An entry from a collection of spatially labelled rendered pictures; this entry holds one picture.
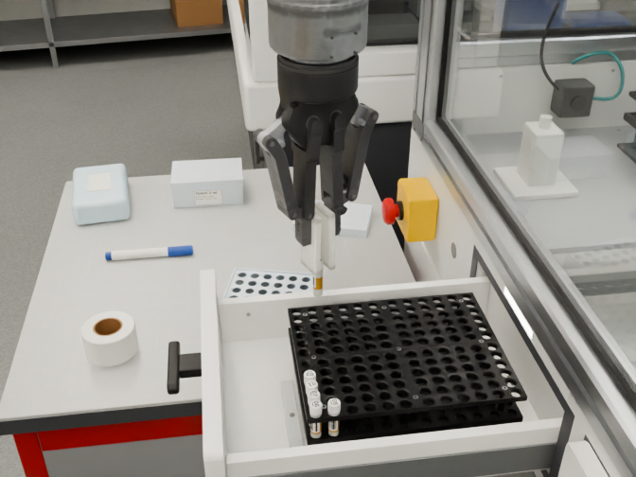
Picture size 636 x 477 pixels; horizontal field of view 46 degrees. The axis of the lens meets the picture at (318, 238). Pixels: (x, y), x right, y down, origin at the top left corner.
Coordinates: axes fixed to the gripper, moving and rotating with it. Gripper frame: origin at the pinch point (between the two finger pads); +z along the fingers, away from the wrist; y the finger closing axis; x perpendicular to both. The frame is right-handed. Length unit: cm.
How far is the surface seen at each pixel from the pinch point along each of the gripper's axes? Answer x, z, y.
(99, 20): 385, 87, 88
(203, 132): 238, 102, 87
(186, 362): 0.1, 9.8, -15.9
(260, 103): 68, 15, 29
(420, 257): 18.9, 24.4, 31.0
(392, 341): -7.4, 11.0, 4.9
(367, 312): -1.9, 11.0, 5.5
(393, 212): 17.0, 12.7, 23.4
